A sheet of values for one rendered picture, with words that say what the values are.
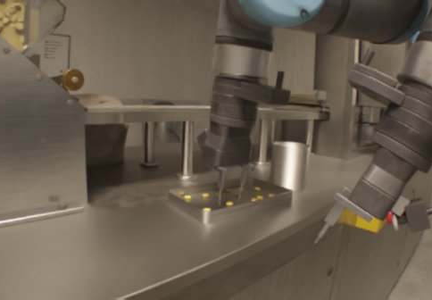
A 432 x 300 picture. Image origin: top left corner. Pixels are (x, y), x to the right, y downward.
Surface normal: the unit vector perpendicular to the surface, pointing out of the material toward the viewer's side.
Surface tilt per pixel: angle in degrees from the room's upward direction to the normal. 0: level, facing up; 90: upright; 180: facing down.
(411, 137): 82
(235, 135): 107
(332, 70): 90
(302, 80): 90
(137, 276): 0
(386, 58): 90
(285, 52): 90
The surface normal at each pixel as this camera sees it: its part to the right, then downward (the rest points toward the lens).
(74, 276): 0.04, -0.99
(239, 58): -0.15, 0.26
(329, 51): -0.72, 0.08
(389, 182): -0.33, -0.29
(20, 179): 0.70, 0.15
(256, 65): 0.44, 0.32
